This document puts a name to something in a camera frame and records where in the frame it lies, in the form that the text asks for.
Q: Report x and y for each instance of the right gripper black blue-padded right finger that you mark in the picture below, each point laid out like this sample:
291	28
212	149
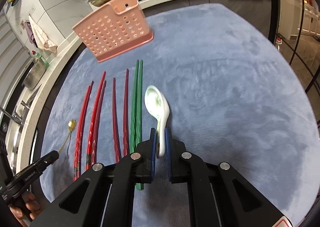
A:
202	179

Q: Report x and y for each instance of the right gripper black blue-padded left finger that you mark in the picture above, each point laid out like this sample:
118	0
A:
135	168

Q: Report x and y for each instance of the green chopstick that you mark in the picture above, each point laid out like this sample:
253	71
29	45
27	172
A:
139	104
133	110

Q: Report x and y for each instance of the dark red chopstick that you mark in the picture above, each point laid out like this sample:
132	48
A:
96	126
115	123
125	116

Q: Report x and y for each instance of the white ceramic soup spoon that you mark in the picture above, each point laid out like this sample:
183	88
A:
157	106

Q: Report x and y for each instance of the small gold spoon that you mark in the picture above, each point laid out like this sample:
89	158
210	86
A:
71	128

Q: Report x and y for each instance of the person's left hand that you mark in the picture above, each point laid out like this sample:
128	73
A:
31	204

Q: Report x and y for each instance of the steel sink faucet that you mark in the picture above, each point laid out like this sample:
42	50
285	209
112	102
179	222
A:
18	119

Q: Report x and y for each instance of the blue-grey fabric mat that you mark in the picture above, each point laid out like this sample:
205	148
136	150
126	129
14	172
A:
232	97

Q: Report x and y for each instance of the steel mixing bowl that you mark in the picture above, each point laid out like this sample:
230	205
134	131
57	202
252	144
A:
34	75

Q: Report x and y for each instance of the green dish soap bottle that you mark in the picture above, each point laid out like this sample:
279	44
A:
39	56

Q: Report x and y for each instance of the pink perforated utensil basket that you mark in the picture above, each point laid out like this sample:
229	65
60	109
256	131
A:
114	28

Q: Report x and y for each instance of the white hanging towel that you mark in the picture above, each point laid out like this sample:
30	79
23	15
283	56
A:
42	40

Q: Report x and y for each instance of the purple hanging cloth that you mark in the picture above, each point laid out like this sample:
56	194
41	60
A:
30	34

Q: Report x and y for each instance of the bottle on floor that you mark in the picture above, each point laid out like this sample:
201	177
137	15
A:
278	43

